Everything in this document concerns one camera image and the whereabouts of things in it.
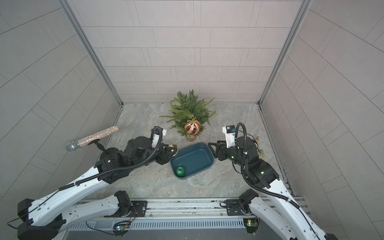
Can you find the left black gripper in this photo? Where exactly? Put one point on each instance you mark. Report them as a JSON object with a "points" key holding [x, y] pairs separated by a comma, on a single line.
{"points": [[164, 157]]}

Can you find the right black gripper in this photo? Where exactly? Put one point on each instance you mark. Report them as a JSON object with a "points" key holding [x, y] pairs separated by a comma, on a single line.
{"points": [[220, 145]]}

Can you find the red gold striped ornament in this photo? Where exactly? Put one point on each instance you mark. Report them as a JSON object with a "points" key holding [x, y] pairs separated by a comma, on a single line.
{"points": [[192, 127]]}

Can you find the small gold ball ornament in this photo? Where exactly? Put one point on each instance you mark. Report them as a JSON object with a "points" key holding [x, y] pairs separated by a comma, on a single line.
{"points": [[173, 150]]}

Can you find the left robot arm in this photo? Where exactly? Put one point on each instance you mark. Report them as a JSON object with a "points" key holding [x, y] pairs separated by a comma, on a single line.
{"points": [[45, 218]]}

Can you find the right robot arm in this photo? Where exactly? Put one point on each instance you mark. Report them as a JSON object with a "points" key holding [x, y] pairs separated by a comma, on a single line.
{"points": [[268, 197]]}

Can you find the small green christmas tree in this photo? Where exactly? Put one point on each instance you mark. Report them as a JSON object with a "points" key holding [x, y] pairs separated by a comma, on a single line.
{"points": [[186, 107]]}

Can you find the teal plastic tray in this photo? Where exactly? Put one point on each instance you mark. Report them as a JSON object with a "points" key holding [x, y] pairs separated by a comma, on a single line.
{"points": [[195, 158]]}

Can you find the green glitter ball ornament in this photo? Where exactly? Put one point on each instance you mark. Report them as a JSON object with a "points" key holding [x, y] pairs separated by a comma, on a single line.
{"points": [[180, 171]]}

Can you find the small yellow toy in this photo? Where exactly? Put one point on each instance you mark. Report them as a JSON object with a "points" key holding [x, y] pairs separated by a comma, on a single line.
{"points": [[260, 152]]}

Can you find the right circuit board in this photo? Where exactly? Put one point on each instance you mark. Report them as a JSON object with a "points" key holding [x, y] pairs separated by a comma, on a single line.
{"points": [[252, 225]]}

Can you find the circuit board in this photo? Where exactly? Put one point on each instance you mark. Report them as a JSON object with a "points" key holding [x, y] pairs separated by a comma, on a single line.
{"points": [[121, 228], [252, 225]]}

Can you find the left circuit board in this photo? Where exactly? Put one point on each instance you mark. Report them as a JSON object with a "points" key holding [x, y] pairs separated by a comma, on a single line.
{"points": [[121, 228]]}

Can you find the glitter microphone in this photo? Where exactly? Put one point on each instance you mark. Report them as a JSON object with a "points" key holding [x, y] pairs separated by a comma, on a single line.
{"points": [[75, 145]]}

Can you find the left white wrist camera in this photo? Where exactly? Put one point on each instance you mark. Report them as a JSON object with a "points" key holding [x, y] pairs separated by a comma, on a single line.
{"points": [[155, 135]]}

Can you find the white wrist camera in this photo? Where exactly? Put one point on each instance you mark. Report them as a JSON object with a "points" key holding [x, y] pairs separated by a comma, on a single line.
{"points": [[229, 132], [155, 135]]}

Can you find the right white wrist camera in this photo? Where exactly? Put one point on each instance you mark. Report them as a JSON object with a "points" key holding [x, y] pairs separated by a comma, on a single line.
{"points": [[229, 132]]}

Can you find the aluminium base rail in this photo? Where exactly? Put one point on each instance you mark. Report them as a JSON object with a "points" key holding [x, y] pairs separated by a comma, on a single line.
{"points": [[175, 214]]}

